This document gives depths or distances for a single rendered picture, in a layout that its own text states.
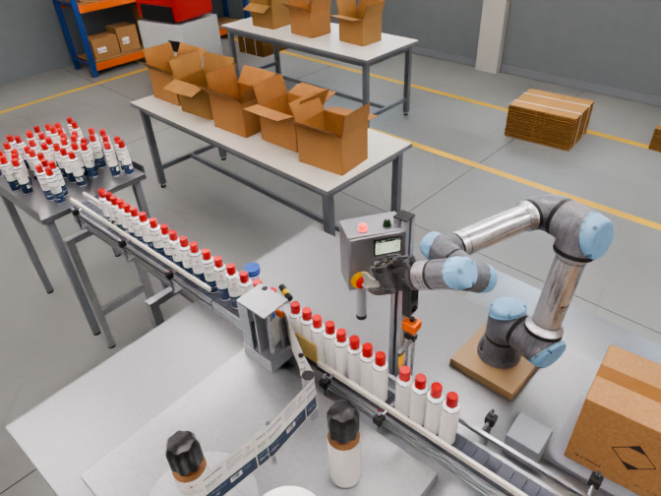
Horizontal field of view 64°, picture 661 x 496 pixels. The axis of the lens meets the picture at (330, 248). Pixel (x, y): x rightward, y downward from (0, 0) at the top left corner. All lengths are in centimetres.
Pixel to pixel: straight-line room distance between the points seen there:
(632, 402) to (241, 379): 118
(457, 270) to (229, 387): 96
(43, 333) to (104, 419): 184
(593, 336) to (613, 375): 55
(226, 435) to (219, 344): 44
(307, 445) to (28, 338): 244
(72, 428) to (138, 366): 30
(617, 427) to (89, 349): 282
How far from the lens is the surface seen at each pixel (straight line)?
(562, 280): 166
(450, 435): 168
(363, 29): 555
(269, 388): 186
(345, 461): 152
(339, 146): 309
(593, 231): 156
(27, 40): 878
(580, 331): 224
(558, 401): 198
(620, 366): 174
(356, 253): 147
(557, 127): 544
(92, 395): 210
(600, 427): 168
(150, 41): 704
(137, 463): 180
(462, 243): 144
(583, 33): 690
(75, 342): 361
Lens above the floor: 231
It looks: 37 degrees down
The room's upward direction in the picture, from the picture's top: 3 degrees counter-clockwise
